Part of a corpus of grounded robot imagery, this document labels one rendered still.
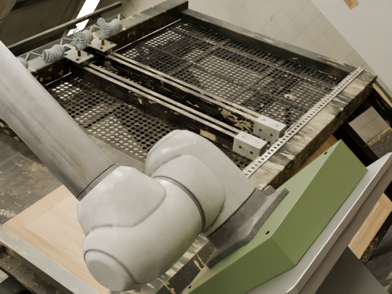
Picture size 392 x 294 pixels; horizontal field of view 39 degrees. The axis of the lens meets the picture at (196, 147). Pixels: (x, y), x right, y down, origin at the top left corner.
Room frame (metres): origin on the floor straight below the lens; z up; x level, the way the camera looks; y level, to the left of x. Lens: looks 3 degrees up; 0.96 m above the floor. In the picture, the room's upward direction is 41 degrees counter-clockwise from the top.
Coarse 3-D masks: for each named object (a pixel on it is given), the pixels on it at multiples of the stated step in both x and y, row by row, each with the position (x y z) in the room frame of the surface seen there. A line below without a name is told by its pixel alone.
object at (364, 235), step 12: (324, 144) 2.80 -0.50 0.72; (312, 156) 2.71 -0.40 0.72; (300, 168) 2.63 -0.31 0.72; (384, 204) 2.83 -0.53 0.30; (372, 216) 2.74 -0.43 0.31; (384, 216) 2.79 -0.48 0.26; (360, 228) 2.66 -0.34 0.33; (372, 228) 2.70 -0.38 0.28; (360, 240) 2.62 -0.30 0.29; (360, 252) 2.58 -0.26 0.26
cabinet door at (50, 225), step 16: (64, 192) 2.03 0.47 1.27; (32, 208) 1.95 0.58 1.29; (48, 208) 1.96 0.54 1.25; (64, 208) 1.97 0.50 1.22; (16, 224) 1.88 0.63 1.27; (32, 224) 1.89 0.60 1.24; (48, 224) 1.90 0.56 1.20; (64, 224) 1.91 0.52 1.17; (32, 240) 1.83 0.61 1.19; (48, 240) 1.84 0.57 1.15; (64, 240) 1.85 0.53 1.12; (80, 240) 1.86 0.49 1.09; (48, 256) 1.79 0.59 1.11; (64, 256) 1.79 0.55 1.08; (80, 256) 1.80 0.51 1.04; (80, 272) 1.75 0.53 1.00; (96, 288) 1.71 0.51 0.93
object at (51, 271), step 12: (0, 228) 1.83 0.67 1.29; (0, 240) 1.79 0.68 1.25; (12, 240) 1.80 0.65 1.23; (12, 252) 1.78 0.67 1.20; (24, 252) 1.76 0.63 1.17; (36, 252) 1.77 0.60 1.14; (24, 264) 1.77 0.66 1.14; (36, 264) 1.73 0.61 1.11; (48, 264) 1.73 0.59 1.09; (48, 276) 1.71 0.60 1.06; (60, 276) 1.70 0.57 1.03; (72, 276) 1.71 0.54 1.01; (60, 288) 1.70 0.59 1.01; (72, 288) 1.67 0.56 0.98; (84, 288) 1.68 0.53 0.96
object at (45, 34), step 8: (104, 8) 2.75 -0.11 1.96; (112, 8) 2.79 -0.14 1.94; (88, 16) 2.67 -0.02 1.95; (64, 24) 2.57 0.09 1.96; (72, 24) 2.61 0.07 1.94; (112, 24) 2.74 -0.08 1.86; (48, 32) 2.50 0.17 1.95; (56, 32) 2.54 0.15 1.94; (88, 32) 2.63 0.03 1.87; (104, 32) 2.73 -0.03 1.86; (112, 32) 2.79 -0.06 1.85; (24, 40) 2.41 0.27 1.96; (32, 40) 2.44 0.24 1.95; (72, 40) 2.59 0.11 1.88; (88, 40) 2.63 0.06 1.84; (8, 48) 2.35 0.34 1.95; (16, 48) 2.38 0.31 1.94; (56, 48) 2.49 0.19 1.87; (64, 48) 2.53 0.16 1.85; (40, 56) 2.46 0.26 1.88; (48, 56) 2.51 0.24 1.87; (56, 56) 2.48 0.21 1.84; (24, 64) 2.37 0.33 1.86
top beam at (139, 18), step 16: (176, 0) 3.32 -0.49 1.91; (144, 16) 3.10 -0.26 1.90; (160, 16) 3.17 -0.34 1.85; (176, 16) 3.30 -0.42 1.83; (96, 32) 2.89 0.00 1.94; (128, 32) 2.98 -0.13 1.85; (144, 32) 3.10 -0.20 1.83; (32, 64) 2.57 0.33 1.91; (48, 64) 2.59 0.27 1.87; (64, 64) 2.67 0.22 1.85; (48, 80) 2.63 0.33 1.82
